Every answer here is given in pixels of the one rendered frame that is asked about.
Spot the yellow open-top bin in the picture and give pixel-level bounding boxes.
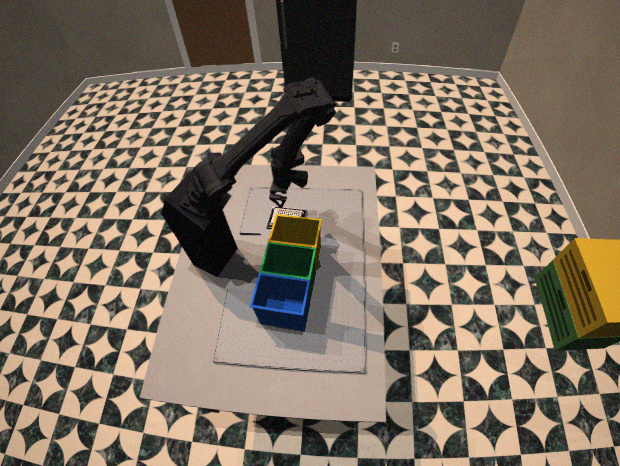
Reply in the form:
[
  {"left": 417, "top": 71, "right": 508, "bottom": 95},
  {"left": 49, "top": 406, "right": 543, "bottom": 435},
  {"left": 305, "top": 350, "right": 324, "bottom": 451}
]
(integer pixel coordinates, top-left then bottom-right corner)
[{"left": 268, "top": 214, "right": 322, "bottom": 269}]

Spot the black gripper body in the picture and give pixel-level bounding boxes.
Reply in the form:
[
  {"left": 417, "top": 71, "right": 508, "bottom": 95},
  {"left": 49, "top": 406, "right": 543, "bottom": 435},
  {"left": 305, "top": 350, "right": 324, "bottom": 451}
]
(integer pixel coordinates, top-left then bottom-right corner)
[{"left": 269, "top": 172, "right": 287, "bottom": 200}]

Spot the blue open-top bin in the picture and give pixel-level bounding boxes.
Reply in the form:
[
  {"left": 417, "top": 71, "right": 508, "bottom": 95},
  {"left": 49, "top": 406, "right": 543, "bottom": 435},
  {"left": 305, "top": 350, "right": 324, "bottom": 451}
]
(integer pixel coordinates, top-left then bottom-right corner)
[{"left": 250, "top": 273, "right": 310, "bottom": 331}]

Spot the green bin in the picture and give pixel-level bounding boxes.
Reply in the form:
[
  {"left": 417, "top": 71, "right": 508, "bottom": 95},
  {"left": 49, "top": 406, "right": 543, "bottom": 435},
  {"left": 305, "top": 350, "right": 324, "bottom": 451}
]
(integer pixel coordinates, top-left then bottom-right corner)
[{"left": 259, "top": 242, "right": 316, "bottom": 299}]

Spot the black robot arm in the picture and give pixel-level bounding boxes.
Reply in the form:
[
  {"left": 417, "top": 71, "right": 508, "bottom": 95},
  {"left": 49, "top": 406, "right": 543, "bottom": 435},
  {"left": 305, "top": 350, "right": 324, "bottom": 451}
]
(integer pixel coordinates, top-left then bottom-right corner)
[{"left": 180, "top": 77, "right": 336, "bottom": 218}]

